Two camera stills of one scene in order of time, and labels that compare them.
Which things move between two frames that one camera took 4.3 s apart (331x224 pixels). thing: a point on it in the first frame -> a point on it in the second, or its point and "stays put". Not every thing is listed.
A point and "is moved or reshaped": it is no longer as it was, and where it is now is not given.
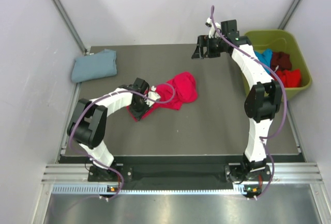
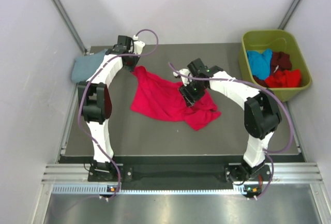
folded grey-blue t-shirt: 101,64 stays put
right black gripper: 203,41 -> 189,98
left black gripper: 139,115 -> 131,68
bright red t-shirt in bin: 290,78 stays put
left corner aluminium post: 63,13 stays put
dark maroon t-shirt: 281,59 stays put
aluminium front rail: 278,173 stays put
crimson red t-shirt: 182,89 is moved or reshaped
